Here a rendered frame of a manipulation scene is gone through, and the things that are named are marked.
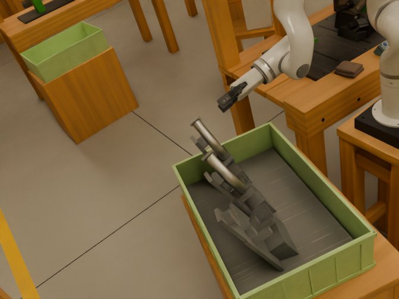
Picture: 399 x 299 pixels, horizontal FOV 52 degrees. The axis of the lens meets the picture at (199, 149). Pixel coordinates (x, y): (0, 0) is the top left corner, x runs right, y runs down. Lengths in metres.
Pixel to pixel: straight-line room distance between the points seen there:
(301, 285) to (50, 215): 2.31
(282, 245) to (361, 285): 0.25
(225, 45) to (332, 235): 1.15
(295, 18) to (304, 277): 0.72
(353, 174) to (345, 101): 0.31
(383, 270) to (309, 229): 0.24
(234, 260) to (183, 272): 1.11
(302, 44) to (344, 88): 0.62
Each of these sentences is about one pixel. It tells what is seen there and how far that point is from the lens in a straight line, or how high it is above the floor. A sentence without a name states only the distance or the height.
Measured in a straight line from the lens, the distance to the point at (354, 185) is 1.86.
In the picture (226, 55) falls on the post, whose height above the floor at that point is 0.96.
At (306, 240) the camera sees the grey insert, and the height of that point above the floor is 0.85.
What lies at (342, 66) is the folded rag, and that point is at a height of 0.93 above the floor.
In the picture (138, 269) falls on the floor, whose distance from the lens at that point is 2.53.
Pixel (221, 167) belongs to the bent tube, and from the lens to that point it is 1.16.
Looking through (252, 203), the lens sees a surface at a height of 0.92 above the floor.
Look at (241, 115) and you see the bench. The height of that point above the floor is 0.56.
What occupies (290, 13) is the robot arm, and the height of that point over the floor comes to 1.42.
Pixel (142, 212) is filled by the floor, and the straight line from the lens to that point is 2.80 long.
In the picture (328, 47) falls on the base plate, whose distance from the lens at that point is 2.13.
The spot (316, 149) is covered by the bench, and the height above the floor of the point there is 0.67.
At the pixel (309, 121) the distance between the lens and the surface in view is 1.75.
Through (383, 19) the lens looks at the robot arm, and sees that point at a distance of 1.42.
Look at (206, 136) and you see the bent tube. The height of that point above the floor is 1.15.
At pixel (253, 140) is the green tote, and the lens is 1.59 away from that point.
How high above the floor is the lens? 1.92
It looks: 38 degrees down
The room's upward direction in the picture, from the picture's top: 19 degrees counter-clockwise
